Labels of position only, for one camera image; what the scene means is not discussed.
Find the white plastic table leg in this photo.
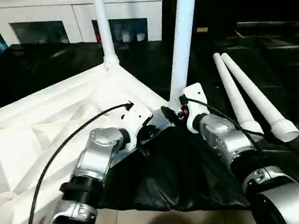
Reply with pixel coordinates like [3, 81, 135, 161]
[90, 0, 121, 70]
[151, 0, 220, 107]
[211, 47, 265, 141]
[219, 42, 299, 151]

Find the white plastic table top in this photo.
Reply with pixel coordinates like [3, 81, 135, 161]
[0, 53, 191, 224]

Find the black work mat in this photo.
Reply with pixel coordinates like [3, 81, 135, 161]
[0, 0, 299, 224]

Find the dark low shelf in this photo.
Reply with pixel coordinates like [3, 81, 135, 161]
[235, 12, 299, 39]

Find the white glass-door cabinet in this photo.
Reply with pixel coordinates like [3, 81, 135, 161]
[0, 0, 170, 67]

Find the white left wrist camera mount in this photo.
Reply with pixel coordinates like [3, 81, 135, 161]
[113, 99, 159, 153]

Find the thin white cord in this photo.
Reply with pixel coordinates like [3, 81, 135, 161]
[234, 27, 246, 40]

